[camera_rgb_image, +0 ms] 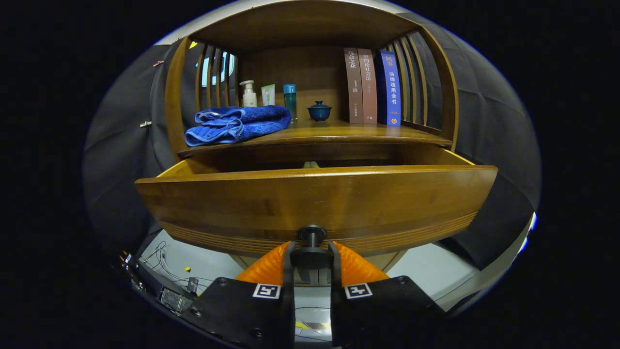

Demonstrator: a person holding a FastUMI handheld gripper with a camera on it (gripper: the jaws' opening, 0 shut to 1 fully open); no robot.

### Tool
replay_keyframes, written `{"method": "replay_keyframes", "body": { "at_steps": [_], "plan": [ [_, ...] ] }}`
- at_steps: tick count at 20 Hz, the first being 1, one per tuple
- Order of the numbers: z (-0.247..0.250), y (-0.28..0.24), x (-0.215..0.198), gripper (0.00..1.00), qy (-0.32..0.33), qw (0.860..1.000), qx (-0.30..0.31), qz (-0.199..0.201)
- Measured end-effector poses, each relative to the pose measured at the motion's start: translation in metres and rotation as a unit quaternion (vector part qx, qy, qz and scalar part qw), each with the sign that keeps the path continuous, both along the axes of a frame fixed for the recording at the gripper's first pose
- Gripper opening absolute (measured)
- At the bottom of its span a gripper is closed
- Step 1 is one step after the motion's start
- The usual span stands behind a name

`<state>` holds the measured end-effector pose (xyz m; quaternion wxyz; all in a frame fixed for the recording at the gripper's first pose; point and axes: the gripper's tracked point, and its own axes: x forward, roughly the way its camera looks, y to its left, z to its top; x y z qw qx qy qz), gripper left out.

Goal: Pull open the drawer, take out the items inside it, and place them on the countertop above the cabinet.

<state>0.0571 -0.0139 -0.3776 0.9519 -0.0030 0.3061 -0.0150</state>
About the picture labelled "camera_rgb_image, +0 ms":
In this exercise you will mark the white green tube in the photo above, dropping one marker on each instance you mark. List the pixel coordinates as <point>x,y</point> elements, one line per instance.
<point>268,95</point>

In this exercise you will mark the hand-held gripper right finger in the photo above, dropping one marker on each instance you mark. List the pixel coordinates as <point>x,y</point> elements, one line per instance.
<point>335,271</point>

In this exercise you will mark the wooden cabinet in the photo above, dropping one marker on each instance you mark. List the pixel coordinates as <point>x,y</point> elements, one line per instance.
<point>300,72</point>

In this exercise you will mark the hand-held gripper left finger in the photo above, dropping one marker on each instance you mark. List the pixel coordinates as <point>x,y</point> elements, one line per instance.
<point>289,271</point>

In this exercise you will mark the grey electronic device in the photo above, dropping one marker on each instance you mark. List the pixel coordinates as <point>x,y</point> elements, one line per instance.
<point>175,300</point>

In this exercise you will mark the wooden drawer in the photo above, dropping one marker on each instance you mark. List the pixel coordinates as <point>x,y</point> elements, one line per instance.
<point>315,198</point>

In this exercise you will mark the white pump bottle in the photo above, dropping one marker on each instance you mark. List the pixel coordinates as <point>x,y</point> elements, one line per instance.
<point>249,97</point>

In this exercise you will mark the wooden countertop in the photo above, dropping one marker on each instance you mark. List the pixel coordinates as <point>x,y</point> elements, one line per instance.
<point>339,132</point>

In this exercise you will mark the teal bottle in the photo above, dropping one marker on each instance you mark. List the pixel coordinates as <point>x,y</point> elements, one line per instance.
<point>290,102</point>

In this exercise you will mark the blue towel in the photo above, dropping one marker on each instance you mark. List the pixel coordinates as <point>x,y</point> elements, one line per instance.
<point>242,123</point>

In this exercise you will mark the brown book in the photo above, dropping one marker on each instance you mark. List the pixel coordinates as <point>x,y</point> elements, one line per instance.
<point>368,87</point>
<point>352,87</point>

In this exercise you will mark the blue lidded teacup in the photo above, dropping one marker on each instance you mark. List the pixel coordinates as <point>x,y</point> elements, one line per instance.
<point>319,112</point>

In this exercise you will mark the blue book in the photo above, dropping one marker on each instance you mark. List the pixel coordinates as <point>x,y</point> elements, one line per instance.
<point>390,87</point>

